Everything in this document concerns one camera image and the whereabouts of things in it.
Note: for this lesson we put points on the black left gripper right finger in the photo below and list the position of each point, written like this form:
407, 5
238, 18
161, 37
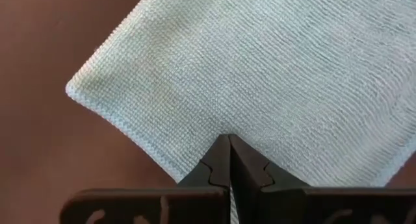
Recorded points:
250, 175

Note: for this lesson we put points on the teal microfiber towel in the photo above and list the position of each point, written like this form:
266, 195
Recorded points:
243, 71

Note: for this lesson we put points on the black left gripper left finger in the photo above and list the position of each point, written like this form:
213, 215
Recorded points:
217, 172

